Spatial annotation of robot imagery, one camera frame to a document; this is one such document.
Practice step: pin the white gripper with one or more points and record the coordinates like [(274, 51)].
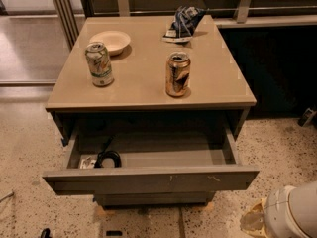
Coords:
[(276, 212)]

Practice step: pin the grey top drawer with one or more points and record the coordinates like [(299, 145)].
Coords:
[(156, 163)]

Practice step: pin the grey drawer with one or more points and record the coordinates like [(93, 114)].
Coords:
[(154, 198), (156, 163)]

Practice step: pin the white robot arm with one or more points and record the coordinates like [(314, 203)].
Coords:
[(306, 211)]

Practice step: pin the grey bottom drawer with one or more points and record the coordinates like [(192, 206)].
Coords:
[(154, 198)]

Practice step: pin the grey drawer cabinet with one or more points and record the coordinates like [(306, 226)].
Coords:
[(136, 101)]

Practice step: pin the white packet in drawer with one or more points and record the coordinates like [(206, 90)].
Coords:
[(87, 163)]

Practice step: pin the dark object on floor right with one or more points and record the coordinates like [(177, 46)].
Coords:
[(307, 117)]

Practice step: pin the floor outlet plate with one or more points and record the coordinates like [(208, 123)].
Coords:
[(115, 233)]

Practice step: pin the orange black soda can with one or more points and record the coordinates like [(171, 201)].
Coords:
[(177, 74)]

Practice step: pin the black object floor bottom left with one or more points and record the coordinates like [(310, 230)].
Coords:
[(46, 233)]

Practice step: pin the green white soda can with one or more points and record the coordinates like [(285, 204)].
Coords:
[(99, 64)]

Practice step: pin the blue white sneaker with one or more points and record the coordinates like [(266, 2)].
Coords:
[(184, 24)]

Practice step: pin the white bowl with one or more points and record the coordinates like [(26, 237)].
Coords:
[(114, 41)]

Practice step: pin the metal rod floor left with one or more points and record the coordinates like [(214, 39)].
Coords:
[(7, 195)]

